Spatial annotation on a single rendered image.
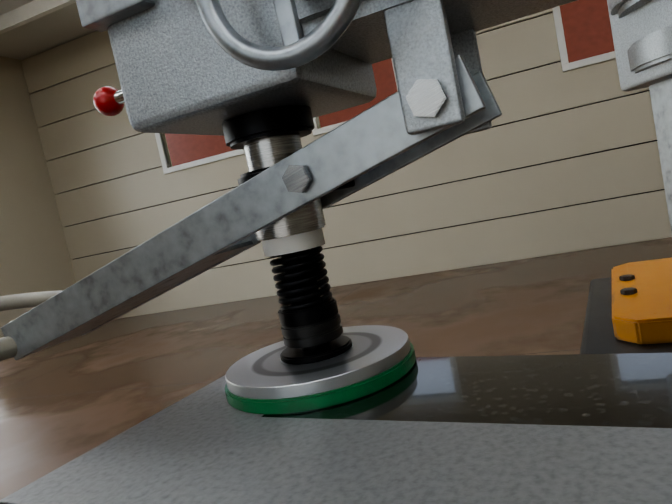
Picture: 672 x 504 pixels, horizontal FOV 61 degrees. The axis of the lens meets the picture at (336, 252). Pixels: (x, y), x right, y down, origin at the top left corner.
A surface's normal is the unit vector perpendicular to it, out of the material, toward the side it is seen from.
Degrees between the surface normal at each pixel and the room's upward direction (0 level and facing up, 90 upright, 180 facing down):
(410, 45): 90
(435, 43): 90
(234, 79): 90
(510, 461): 0
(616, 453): 0
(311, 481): 0
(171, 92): 90
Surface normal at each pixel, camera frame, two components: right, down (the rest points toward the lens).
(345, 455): -0.20, -0.98
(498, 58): -0.34, 0.15
